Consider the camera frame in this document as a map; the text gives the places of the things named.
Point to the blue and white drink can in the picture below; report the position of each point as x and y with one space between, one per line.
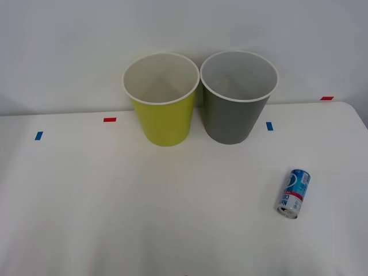
294 195

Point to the yellow-green plastic waste bin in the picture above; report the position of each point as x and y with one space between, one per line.
165 123

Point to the grey plastic waste bin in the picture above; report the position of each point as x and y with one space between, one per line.
230 120

